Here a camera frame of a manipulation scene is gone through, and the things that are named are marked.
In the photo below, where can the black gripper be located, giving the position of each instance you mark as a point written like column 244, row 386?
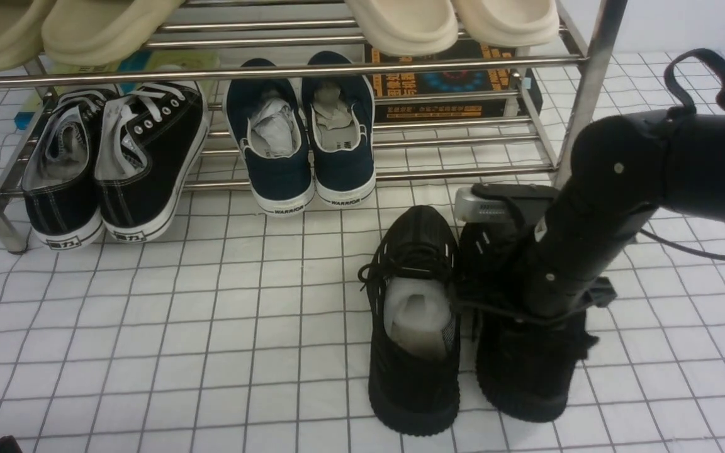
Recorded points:
column 598, row 292

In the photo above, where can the black knit sneaker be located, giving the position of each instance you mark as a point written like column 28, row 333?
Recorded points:
column 524, row 368
column 415, row 341

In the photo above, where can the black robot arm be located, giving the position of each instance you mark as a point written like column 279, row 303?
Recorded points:
column 623, row 168

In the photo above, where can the silver metal shoe rack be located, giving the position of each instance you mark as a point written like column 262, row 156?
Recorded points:
column 591, row 60

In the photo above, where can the beige foam slipper far right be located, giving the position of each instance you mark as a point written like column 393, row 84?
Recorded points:
column 509, row 24

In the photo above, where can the beige foam slipper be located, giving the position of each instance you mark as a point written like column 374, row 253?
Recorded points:
column 409, row 28
column 509, row 24

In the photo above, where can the black orange printed box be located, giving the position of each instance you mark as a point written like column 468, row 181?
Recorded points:
column 444, row 85

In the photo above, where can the navy slip-on shoe right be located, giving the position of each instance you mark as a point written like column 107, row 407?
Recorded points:
column 339, row 112

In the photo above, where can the navy slip-on shoe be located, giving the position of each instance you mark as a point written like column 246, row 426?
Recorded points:
column 264, row 120
column 339, row 112

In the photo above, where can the white grid tablecloth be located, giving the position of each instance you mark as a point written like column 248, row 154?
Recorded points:
column 235, row 332

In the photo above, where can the navy slip-on shoe left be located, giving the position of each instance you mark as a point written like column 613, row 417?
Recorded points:
column 264, row 120

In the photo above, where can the black canvas sneaker white laces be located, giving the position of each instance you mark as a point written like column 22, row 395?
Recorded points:
column 150, row 140

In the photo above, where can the black canvas sneaker far left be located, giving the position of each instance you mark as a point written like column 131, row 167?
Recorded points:
column 57, row 184

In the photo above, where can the black object bottom left corner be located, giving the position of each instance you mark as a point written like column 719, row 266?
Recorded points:
column 9, row 444

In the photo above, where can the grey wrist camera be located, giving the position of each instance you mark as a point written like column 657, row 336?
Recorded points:
column 517, row 204

